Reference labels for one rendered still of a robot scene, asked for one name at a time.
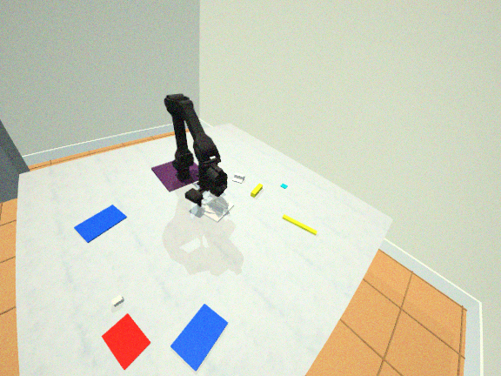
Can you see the blue flat plate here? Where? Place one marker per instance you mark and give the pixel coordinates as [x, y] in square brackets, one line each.
[100, 223]

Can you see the red flat panel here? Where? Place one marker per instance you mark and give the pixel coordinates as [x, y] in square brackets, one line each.
[126, 341]

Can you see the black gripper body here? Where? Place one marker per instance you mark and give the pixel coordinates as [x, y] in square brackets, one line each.
[195, 196]

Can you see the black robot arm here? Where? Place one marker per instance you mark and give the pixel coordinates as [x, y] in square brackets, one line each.
[181, 110]

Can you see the blue flat rectangular block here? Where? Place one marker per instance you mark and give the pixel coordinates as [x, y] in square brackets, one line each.
[199, 336]

